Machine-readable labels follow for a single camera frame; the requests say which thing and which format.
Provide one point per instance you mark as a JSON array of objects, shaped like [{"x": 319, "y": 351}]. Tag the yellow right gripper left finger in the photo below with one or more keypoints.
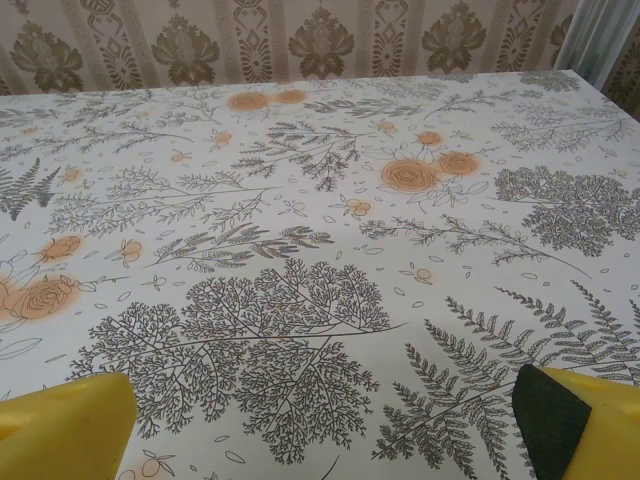
[{"x": 60, "y": 435}]

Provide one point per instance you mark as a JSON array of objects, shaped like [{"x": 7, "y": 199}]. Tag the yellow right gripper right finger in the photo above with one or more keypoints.
[{"x": 600, "y": 430}]

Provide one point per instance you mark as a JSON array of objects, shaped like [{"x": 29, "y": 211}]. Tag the floral tablecloth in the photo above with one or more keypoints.
[{"x": 320, "y": 240}]

